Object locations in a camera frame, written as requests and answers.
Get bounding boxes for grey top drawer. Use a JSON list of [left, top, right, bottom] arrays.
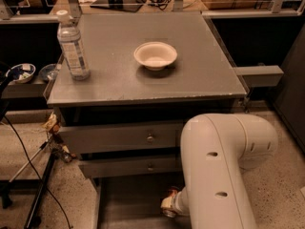
[[59, 120, 183, 155]]

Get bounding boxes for white paper bowl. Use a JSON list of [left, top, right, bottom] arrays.
[[133, 42, 177, 71]]

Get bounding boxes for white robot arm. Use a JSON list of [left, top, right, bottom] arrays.
[[161, 114, 278, 229]]

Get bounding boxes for white bowl with items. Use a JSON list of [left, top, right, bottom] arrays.
[[6, 63, 36, 84]]

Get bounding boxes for black monitor base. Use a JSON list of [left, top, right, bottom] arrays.
[[90, 0, 144, 12]]

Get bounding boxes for clear plastic water bottle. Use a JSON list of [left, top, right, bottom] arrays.
[[56, 10, 90, 80]]

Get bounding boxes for grey drawer cabinet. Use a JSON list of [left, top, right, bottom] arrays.
[[48, 12, 247, 229]]

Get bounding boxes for dark blue bowl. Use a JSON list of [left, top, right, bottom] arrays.
[[38, 64, 61, 82]]

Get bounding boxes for black tripod stand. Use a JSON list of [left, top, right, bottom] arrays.
[[0, 136, 58, 229]]

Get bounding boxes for red coke can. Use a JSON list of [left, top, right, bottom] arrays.
[[161, 187, 178, 219]]

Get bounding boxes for grey middle drawer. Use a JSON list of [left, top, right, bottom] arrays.
[[79, 155, 182, 178]]

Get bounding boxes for grey side shelf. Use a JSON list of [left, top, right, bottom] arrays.
[[234, 65, 284, 88]]

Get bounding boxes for black floor cable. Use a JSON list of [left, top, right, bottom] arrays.
[[3, 114, 74, 229]]

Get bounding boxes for grey open bottom drawer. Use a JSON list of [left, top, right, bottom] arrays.
[[95, 172, 192, 229]]

